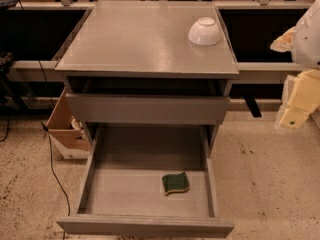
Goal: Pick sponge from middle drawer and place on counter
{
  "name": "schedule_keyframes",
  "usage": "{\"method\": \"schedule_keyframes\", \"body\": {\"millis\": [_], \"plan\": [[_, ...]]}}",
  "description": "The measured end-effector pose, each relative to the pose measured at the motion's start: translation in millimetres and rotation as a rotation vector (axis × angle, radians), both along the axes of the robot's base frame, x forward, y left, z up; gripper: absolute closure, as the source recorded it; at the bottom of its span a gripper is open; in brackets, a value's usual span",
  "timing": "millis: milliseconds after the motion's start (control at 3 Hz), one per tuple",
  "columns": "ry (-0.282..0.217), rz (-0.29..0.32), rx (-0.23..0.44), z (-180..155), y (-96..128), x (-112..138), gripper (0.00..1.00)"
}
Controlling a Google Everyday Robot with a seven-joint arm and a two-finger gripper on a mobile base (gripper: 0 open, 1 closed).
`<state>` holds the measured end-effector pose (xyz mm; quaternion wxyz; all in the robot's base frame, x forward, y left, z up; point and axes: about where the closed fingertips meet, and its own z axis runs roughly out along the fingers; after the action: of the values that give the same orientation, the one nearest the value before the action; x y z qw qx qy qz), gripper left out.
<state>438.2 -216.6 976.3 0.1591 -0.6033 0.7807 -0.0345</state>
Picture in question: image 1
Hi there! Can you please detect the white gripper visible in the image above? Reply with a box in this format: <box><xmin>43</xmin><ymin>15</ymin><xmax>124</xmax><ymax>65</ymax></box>
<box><xmin>270</xmin><ymin>27</ymin><xmax>320</xmax><ymax>130</ymax></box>

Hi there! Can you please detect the green and yellow sponge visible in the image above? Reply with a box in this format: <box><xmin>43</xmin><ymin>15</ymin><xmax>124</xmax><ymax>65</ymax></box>
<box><xmin>162</xmin><ymin>172</ymin><xmax>190</xmax><ymax>195</ymax></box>

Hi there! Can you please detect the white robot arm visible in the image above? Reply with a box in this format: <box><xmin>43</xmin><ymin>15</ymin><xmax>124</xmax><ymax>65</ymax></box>
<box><xmin>270</xmin><ymin>0</ymin><xmax>320</xmax><ymax>131</ymax></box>

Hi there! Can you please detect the grey drawer cabinet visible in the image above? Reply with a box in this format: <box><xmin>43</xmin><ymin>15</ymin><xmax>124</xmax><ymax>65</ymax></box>
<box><xmin>57</xmin><ymin>1</ymin><xmax>239</xmax><ymax>141</ymax></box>

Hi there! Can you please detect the open grey middle drawer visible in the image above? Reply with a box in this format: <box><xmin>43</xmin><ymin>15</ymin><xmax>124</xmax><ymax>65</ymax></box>
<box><xmin>57</xmin><ymin>126</ymin><xmax>234</xmax><ymax>238</ymax></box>

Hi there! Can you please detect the closed grey top drawer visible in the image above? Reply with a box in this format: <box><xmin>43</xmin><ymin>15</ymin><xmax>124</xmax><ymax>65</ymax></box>
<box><xmin>66</xmin><ymin>93</ymin><xmax>229</xmax><ymax>125</ymax></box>

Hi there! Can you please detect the white upturned bowl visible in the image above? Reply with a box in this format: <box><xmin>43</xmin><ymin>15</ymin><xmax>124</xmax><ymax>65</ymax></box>
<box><xmin>188</xmin><ymin>17</ymin><xmax>221</xmax><ymax>46</ymax></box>

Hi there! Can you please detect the wooden box on floor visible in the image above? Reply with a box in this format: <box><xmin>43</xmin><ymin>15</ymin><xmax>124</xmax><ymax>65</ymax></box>
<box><xmin>46</xmin><ymin>89</ymin><xmax>91</xmax><ymax>159</ymax></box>

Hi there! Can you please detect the black cable on floor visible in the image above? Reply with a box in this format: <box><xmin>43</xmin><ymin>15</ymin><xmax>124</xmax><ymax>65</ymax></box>
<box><xmin>40</xmin><ymin>121</ymin><xmax>72</xmax><ymax>240</ymax></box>

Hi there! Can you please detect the grey metal frame rail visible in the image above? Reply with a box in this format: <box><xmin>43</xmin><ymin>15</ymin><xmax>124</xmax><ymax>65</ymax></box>
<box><xmin>7</xmin><ymin>61</ymin><xmax>304</xmax><ymax>84</ymax></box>

